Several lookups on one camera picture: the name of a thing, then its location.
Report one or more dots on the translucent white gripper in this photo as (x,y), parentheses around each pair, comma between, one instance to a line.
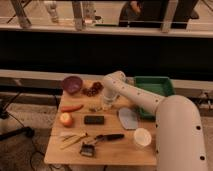
(107,103)

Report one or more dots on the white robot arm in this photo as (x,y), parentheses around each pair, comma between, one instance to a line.
(180,144)

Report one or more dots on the white plastic cup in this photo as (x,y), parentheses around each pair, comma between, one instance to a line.
(142,137)

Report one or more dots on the bunch of dark grapes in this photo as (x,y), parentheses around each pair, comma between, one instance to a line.
(93,90)

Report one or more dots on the light blue cloth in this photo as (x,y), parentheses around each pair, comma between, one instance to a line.
(128,118)

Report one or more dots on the black rectangular block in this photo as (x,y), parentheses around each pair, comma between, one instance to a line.
(97,120)

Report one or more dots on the wooden table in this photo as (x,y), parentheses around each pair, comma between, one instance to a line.
(118,152)

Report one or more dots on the purple bowl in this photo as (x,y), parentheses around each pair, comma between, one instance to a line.
(72,84)

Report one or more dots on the orange carrot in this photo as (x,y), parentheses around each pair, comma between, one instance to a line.
(71,108)

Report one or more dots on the red yellow apple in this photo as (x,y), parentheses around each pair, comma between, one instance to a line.
(66,119)

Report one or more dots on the green plastic tray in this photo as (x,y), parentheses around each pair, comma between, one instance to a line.
(156,84)

